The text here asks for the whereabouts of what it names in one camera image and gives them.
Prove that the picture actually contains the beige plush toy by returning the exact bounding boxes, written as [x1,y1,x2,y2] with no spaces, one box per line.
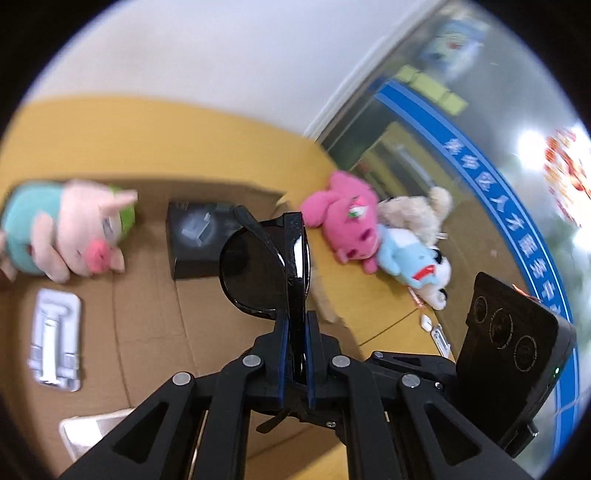
[379,186,454,245]

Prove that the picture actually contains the yellow wooden desktop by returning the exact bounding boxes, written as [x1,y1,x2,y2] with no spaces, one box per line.
[0,95,459,480]

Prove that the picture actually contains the black product box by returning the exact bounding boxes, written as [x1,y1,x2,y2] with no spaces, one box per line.
[166,200,250,280]

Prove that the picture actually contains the red window decoration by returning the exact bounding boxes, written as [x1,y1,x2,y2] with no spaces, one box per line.
[544,127,591,223]

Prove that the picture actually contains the pink pig plush toy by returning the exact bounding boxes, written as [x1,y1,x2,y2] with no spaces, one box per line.
[0,180,139,284]

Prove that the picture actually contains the brown cardboard box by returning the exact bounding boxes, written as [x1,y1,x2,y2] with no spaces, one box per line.
[0,173,352,472]

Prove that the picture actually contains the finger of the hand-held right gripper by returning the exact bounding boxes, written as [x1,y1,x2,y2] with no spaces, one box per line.
[367,350,457,403]

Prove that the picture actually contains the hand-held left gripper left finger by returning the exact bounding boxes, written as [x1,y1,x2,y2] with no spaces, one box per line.
[58,318,291,480]

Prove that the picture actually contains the magenta plush toy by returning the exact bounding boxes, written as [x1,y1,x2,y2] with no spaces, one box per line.
[300,171,382,274]

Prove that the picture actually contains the black sunglasses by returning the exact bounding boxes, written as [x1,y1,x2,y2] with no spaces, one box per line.
[218,205,312,433]

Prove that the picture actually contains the light blue plush toy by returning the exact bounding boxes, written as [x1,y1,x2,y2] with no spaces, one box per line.
[376,226,440,289]

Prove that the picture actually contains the white dog plush toy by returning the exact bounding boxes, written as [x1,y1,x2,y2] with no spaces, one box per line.
[416,251,452,310]

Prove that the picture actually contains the glass partition with blue stripe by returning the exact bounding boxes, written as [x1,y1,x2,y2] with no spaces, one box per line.
[318,0,591,462]

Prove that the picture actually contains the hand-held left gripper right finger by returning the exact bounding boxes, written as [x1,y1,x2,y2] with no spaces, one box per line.
[305,311,544,480]

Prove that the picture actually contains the grey phone stand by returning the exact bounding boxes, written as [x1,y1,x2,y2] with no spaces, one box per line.
[28,288,85,392]

